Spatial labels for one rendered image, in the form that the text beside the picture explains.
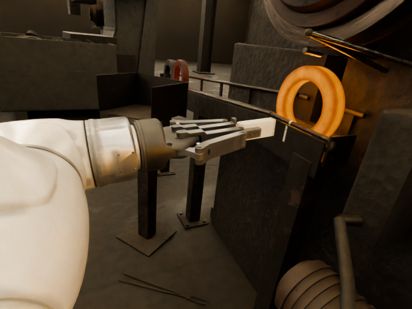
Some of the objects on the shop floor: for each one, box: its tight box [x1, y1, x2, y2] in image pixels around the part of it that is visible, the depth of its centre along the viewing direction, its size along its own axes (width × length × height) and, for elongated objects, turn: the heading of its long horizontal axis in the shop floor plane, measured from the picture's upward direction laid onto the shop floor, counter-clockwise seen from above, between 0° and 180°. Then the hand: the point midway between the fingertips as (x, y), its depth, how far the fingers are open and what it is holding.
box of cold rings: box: [0, 31, 118, 121], centre depth 272 cm, size 103×83×79 cm
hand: (255, 129), depth 44 cm, fingers closed
